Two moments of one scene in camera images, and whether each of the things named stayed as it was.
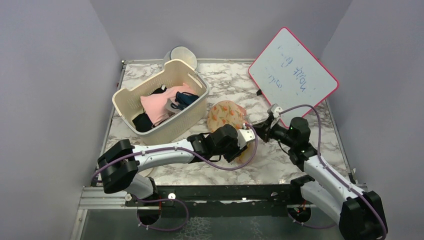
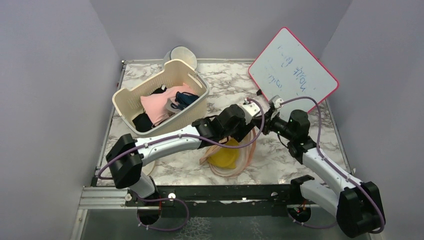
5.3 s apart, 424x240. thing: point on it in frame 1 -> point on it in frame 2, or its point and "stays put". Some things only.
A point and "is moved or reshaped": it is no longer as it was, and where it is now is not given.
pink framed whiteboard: [287, 74] stays put
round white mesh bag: [181, 53] stays put
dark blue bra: [183, 99] stays put
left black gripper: [237, 151] -> [244, 127]
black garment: [142, 122] stays put
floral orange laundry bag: [224, 112] is moved or reshaped
